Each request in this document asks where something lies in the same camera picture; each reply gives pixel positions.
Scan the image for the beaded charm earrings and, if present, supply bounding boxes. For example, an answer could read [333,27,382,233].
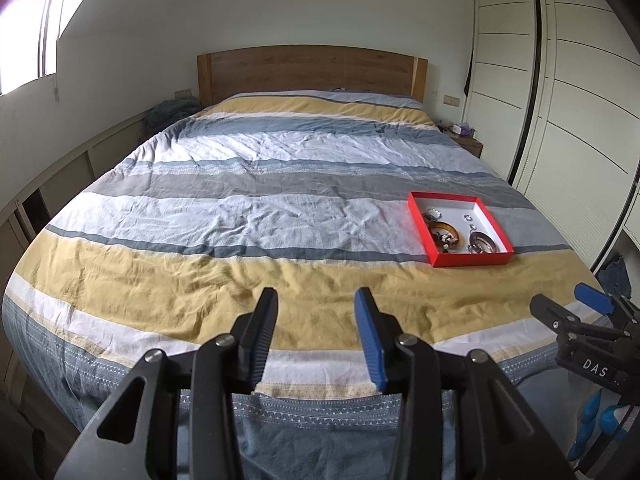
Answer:
[436,236,458,254]

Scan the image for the amber translucent bangle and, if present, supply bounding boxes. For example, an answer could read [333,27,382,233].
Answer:
[428,221,460,249]

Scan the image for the dark olive jade bangle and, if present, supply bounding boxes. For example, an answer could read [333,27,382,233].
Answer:
[467,231,499,256]

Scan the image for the red shallow box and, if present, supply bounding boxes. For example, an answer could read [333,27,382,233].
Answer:
[407,192,515,268]

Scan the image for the striped duvet cover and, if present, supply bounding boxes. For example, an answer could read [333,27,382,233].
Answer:
[2,90,594,479]

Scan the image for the wooden nightstand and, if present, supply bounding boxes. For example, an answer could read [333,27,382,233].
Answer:
[447,132,484,158]

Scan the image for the white wardrobe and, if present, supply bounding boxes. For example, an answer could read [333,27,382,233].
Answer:
[464,0,639,268]

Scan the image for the dark clothes pile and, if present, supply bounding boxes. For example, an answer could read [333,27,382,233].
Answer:
[145,96,203,133]

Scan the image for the low wooden side cabinet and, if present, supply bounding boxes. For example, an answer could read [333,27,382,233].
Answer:
[1,113,146,283]

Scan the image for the wooden headboard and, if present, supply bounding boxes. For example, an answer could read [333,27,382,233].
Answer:
[196,44,428,106]

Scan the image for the window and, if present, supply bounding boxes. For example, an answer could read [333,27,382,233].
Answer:
[1,0,84,94]

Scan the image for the wall switch plate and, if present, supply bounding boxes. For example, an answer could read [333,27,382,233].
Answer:
[442,96,460,107]

